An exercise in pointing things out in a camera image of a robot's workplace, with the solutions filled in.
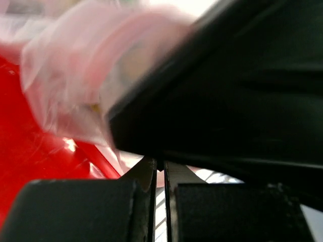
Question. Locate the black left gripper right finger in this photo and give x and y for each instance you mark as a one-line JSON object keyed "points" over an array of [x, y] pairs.
{"points": [[199, 211]]}

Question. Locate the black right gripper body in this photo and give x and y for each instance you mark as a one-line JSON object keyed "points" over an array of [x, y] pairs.
{"points": [[242, 95]]}

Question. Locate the red plastic tray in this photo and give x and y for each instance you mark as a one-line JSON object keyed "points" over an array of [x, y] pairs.
{"points": [[27, 153]]}

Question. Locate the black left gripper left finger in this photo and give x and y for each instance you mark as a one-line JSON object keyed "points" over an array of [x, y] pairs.
{"points": [[86, 209]]}

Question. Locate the clear zip top bag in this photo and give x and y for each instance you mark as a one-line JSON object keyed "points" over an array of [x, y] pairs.
{"points": [[78, 58]]}

